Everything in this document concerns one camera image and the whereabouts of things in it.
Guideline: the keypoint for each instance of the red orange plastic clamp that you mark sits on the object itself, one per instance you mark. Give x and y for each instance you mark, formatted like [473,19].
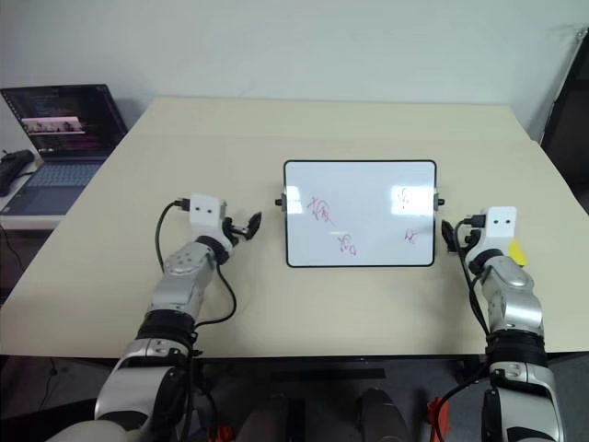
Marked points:
[438,412]

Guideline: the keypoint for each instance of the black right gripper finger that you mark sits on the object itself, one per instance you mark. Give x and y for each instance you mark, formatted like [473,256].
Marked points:
[445,228]
[452,246]

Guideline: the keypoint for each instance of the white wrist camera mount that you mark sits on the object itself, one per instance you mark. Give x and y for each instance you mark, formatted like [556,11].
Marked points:
[207,216]
[501,225]

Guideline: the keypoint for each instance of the black table frame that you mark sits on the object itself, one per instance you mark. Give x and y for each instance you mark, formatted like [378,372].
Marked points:
[322,375]

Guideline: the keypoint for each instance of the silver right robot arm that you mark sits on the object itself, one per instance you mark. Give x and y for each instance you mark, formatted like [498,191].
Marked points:
[511,285]

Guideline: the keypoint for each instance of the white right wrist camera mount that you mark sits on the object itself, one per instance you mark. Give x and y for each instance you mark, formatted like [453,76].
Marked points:
[501,225]

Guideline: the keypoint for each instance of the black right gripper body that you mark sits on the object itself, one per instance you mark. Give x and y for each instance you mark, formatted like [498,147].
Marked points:
[471,240]

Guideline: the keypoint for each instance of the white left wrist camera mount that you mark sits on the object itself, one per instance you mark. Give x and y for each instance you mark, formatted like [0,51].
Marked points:
[207,216]

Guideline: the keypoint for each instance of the yellow eraser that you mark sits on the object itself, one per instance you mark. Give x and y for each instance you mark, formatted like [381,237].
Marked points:
[517,252]

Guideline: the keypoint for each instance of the dark grey rounded block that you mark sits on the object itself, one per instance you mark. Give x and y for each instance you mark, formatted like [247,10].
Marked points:
[384,414]

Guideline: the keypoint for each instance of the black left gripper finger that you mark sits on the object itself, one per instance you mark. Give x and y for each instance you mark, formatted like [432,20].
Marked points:
[254,220]
[248,234]

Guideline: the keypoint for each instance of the open laptop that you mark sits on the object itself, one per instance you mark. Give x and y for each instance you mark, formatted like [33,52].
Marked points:
[60,179]

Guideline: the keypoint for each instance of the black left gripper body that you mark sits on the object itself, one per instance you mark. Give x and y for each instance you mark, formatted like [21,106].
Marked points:
[231,231]

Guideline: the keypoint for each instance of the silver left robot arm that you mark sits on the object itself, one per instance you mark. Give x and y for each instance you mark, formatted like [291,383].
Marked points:
[184,276]

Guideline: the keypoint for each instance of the black handheld controller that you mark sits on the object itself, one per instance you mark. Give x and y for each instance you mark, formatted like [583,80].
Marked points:
[11,170]

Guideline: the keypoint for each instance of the black framed whiteboard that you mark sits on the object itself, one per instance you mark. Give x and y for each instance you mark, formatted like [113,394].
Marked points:
[359,193]

